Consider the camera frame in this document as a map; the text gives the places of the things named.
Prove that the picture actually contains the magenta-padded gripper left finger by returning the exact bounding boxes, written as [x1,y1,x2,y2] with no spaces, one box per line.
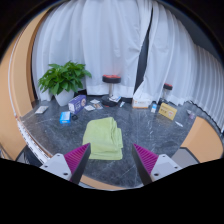
[39,142,92,185]

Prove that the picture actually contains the small blue box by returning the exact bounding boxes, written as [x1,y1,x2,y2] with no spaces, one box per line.
[59,110,72,125]

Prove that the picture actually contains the yellow table sign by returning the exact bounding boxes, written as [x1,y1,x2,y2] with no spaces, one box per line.
[158,102,178,122]

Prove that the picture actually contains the white booklet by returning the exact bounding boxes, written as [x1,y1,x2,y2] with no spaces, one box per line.
[108,95,122,103]

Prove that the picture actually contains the white flat packet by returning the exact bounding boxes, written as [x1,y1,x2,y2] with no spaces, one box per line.
[34,105,50,115]

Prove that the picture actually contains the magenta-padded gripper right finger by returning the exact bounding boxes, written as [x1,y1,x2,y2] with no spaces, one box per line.
[131,143,184,186]

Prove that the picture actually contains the light green towel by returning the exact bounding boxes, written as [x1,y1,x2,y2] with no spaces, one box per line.
[82,116,124,161]

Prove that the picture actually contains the purple cardboard box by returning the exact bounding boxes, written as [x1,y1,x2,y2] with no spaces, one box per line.
[67,94,87,116]

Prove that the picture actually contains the white orange tissue box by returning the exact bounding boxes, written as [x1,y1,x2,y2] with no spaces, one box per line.
[131,98,151,110]

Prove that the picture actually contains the wide white curtain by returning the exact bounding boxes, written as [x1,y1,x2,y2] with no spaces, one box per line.
[31,0,153,101]

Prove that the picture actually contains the green plant in white pot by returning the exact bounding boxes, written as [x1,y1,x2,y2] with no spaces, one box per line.
[37,60,93,107]

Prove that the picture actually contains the white ribbed cable duct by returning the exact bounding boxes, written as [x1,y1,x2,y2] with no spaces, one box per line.
[16,119,51,158]

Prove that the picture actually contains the pleated white curtain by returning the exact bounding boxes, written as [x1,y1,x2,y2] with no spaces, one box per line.
[133,0,224,134]

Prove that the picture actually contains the black red bar stool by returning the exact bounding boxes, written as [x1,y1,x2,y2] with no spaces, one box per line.
[159,82,174,104]
[101,74,122,108]

